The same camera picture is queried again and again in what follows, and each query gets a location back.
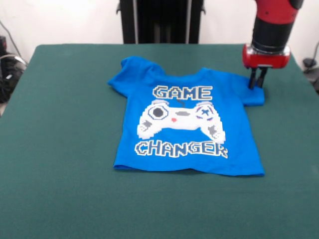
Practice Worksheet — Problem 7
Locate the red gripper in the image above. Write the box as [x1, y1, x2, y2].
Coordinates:
[242, 43, 292, 90]

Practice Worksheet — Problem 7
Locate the grey cable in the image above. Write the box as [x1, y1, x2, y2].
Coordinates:
[0, 21, 28, 65]

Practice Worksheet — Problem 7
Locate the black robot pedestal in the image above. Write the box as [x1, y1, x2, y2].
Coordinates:
[116, 0, 206, 44]

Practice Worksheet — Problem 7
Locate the black bag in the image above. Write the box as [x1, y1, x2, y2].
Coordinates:
[0, 53, 27, 104]

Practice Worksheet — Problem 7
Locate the black round adapter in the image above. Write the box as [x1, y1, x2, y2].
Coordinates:
[303, 57, 317, 68]

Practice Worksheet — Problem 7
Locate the dark green table cloth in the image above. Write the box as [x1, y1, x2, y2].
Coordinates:
[0, 43, 319, 239]

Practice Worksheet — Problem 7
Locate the blue printed t-shirt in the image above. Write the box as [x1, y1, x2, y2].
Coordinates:
[107, 56, 266, 177]

